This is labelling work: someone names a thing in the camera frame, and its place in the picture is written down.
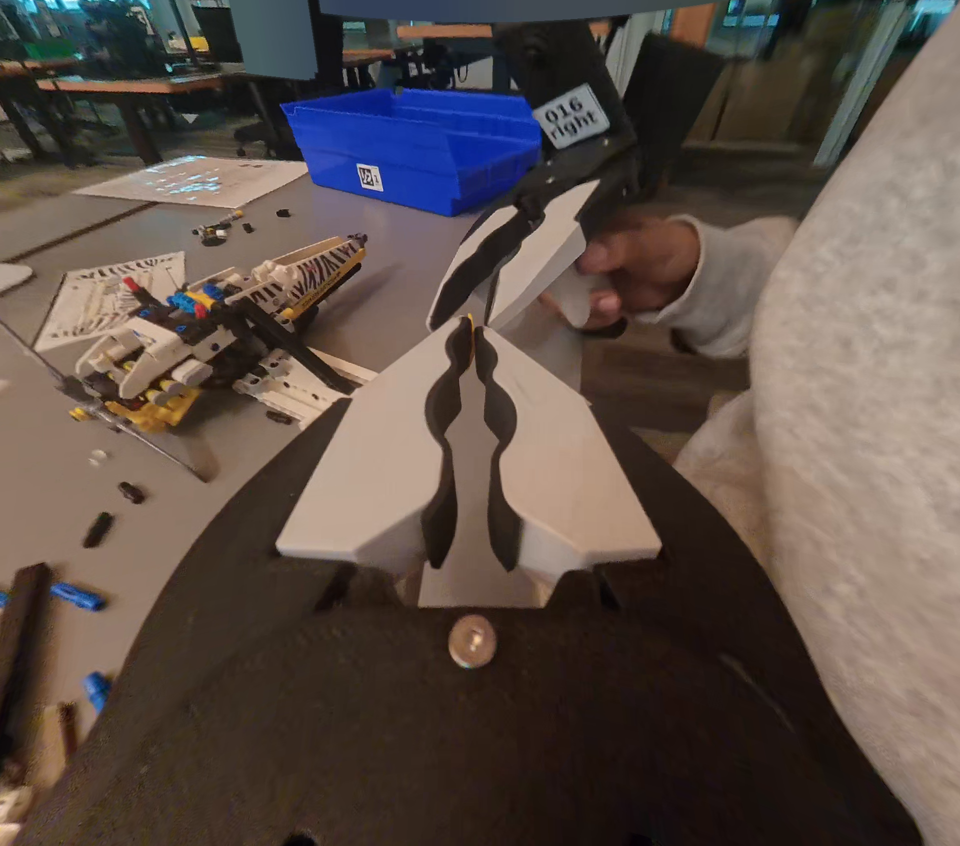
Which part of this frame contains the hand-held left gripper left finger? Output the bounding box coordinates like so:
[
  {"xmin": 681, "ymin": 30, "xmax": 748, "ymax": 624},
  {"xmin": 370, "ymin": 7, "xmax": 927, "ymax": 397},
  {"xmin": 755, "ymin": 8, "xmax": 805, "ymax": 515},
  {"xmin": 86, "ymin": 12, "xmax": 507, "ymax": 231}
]
[{"xmin": 276, "ymin": 318, "xmax": 475, "ymax": 609}]

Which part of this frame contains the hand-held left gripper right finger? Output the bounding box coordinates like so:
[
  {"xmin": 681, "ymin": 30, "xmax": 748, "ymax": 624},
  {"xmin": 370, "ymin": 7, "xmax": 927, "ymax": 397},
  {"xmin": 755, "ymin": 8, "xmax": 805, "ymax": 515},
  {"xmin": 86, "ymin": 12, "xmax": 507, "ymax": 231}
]
[{"xmin": 475, "ymin": 327, "xmax": 663, "ymax": 609}]

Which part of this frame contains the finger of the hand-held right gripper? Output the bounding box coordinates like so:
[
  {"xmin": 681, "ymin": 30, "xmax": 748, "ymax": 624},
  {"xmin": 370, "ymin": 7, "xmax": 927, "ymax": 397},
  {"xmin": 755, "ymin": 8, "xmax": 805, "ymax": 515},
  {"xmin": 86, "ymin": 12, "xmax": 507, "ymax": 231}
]
[
  {"xmin": 483, "ymin": 180, "xmax": 603, "ymax": 337},
  {"xmin": 426, "ymin": 197, "xmax": 545, "ymax": 337}
]

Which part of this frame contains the lego helicopter model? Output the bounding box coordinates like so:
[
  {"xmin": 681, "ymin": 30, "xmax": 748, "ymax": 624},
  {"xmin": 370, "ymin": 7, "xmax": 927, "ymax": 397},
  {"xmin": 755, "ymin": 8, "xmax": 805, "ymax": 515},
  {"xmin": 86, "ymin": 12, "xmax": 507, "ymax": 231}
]
[{"xmin": 69, "ymin": 233, "xmax": 380, "ymax": 483}]

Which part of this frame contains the person's right forearm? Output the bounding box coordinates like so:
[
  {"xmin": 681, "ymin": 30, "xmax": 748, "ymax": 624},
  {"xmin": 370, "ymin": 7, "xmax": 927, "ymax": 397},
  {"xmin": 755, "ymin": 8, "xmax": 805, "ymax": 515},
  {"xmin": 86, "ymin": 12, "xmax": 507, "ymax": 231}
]
[{"xmin": 633, "ymin": 215, "xmax": 800, "ymax": 360}]

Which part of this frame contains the small black yellow lego assembly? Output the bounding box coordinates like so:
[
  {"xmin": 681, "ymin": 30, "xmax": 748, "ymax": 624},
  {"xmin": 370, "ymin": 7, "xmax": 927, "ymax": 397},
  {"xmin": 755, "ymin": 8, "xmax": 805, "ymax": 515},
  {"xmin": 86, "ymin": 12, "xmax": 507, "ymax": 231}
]
[{"xmin": 192, "ymin": 209, "xmax": 247, "ymax": 247}]

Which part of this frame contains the long black lego beam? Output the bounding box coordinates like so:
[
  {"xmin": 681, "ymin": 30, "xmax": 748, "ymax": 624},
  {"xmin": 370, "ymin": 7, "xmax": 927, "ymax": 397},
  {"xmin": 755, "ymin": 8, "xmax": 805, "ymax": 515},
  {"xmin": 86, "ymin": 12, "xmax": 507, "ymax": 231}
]
[{"xmin": 0, "ymin": 563, "xmax": 52, "ymax": 757}]

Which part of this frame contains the person's right hand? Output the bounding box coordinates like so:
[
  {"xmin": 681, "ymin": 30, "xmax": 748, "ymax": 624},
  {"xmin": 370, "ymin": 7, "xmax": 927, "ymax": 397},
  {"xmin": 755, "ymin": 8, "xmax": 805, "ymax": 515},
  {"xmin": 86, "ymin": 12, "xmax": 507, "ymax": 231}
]
[{"xmin": 576, "ymin": 216, "xmax": 702, "ymax": 336}]

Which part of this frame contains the wooden top desk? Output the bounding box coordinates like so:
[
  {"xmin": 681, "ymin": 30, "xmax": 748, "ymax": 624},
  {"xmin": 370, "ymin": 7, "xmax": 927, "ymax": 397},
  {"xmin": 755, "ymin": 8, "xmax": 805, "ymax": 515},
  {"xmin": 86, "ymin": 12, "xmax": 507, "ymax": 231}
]
[
  {"xmin": 0, "ymin": 57, "xmax": 80, "ymax": 161},
  {"xmin": 341, "ymin": 21, "xmax": 612, "ymax": 90},
  {"xmin": 37, "ymin": 70, "xmax": 252, "ymax": 166}
]

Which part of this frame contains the black chair back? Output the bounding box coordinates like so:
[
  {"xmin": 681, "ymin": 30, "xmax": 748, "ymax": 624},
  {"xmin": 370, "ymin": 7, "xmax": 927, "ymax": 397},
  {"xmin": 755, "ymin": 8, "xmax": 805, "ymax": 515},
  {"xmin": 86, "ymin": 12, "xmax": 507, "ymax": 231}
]
[{"xmin": 622, "ymin": 32, "xmax": 725, "ymax": 191}]

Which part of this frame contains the blue plastic bin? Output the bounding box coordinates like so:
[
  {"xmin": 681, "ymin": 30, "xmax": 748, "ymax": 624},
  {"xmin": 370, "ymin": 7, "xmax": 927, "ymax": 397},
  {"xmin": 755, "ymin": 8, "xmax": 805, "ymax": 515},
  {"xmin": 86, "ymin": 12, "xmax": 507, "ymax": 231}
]
[{"xmin": 281, "ymin": 87, "xmax": 544, "ymax": 218}]

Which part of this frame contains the brown cardboard panel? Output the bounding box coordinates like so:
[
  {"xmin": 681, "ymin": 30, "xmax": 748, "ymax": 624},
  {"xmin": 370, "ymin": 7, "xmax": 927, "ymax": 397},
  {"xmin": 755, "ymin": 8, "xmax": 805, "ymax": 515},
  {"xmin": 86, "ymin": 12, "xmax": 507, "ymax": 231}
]
[{"xmin": 686, "ymin": 0, "xmax": 845, "ymax": 150}]

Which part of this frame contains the printed instruction paper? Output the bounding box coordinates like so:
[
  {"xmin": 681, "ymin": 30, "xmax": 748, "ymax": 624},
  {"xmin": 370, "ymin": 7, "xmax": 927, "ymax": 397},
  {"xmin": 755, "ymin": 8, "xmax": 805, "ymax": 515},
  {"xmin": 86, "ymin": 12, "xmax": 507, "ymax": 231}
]
[{"xmin": 73, "ymin": 156, "xmax": 310, "ymax": 211}]

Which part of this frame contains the zebra striped sticker sheet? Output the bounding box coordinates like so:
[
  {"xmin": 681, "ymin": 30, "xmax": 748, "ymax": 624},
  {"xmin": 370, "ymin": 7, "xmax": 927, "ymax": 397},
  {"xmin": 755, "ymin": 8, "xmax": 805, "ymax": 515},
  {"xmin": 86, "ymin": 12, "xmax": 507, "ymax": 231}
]
[{"xmin": 33, "ymin": 251, "xmax": 187, "ymax": 354}]

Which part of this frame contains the black monitor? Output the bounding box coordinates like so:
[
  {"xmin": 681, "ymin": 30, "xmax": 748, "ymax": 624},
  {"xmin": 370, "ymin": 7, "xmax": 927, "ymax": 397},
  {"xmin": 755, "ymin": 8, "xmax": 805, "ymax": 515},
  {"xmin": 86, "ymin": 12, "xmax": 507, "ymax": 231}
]
[{"xmin": 191, "ymin": 2, "xmax": 245, "ymax": 66}]

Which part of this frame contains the black machine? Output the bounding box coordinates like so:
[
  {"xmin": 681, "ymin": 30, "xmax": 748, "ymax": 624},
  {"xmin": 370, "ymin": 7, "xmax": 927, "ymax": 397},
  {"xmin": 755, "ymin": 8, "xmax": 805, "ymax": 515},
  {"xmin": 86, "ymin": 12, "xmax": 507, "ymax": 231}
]
[{"xmin": 78, "ymin": 0, "xmax": 172, "ymax": 75}]

